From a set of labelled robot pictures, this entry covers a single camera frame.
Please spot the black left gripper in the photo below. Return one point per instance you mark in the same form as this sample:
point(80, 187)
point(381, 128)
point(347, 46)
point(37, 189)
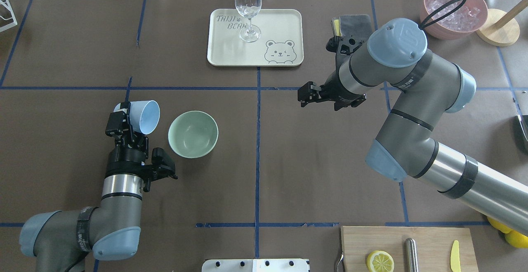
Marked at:
point(125, 160)

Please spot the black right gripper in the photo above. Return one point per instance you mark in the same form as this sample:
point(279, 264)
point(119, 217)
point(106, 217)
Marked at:
point(328, 89)

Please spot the light blue plastic cup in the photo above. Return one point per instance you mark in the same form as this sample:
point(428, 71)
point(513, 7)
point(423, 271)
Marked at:
point(144, 115)

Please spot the green ceramic bowl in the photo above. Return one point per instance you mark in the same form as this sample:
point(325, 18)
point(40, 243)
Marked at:
point(193, 134)

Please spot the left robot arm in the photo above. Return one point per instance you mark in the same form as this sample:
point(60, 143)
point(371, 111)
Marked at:
point(61, 240)

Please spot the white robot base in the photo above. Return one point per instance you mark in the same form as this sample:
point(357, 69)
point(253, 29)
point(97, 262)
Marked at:
point(257, 265)

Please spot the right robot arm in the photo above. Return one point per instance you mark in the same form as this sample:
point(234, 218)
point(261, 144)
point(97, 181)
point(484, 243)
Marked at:
point(397, 53)

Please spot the pink bowl of ice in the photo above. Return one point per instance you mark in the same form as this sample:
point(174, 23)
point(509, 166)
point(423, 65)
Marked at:
point(469, 18)

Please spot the grey folded cloth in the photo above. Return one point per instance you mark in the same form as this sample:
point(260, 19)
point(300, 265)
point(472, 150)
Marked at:
point(358, 25)

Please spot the clear wine glass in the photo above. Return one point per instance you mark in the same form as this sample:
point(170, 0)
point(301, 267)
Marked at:
point(249, 9)

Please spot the half lemon slice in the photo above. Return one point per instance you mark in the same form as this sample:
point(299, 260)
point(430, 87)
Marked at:
point(380, 261)

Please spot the white cup rack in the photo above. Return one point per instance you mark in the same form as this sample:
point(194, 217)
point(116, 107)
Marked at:
point(7, 16)

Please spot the wooden stand with carton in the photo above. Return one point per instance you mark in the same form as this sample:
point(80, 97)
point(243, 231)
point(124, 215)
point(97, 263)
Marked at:
point(501, 29)

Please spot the yellow plastic knife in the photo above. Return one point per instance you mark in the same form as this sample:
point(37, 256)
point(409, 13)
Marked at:
point(455, 264)

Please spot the yellow lemon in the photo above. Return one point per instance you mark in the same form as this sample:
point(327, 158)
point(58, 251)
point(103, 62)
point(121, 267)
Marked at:
point(498, 225)
point(516, 239)

